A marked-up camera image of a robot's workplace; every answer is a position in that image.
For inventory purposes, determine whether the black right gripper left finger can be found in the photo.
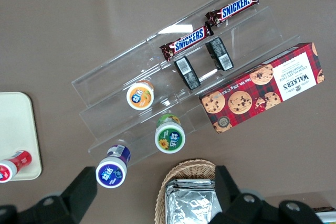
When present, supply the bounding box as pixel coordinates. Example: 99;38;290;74
0;166;98;224

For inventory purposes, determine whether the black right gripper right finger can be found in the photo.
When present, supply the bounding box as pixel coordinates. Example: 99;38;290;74
208;165;324;224

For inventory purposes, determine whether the oval wicker basket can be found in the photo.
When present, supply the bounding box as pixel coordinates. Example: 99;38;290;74
154;158;217;224

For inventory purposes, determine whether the beige plastic tray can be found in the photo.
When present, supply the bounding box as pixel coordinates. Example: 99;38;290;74
0;92;43;182

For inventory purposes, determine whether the purple gum bottle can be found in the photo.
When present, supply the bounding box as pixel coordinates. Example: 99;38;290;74
95;144;131;189

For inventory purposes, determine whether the stack of foil trays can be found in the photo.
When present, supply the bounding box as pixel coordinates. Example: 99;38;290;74
164;178;224;224

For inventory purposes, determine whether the red gum bottle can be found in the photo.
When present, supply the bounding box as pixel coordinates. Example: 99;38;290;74
0;150;33;184

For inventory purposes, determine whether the white plastic snack bin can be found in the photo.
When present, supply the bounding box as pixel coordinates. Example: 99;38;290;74
313;206;336;224

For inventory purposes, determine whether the green gum bottle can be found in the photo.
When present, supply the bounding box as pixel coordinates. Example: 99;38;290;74
154;113;186;154

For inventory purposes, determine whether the red Walkers cookie box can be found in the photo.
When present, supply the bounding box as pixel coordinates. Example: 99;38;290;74
198;42;325;134

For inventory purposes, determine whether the orange gum bottle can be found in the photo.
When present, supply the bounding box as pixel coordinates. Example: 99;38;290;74
126;80;155;111

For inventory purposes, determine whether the clear acrylic stepped display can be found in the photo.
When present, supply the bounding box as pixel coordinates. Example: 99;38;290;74
71;0;301;168

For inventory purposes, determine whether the small black box with barcode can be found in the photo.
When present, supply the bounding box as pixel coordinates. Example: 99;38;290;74
174;56;202;91
205;37;234;71

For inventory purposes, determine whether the Snickers chocolate bar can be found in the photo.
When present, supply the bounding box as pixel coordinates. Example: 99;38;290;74
204;0;260;27
160;22;214;62

